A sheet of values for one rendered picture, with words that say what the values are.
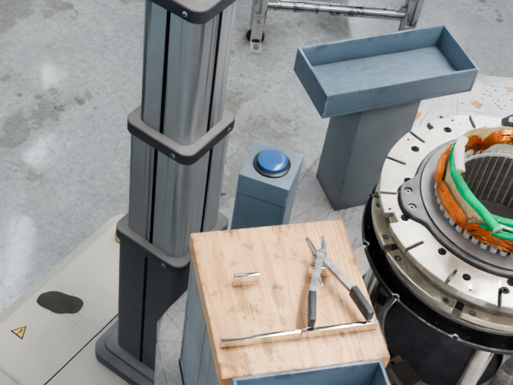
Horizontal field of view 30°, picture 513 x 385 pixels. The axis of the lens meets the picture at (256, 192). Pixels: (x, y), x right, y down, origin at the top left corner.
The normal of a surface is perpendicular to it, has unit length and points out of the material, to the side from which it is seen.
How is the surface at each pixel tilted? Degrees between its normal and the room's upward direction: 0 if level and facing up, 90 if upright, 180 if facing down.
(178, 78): 90
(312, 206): 0
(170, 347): 0
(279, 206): 90
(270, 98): 0
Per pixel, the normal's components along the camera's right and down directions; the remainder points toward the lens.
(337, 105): 0.36, 0.72
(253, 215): -0.31, 0.68
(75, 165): 0.12, -0.66
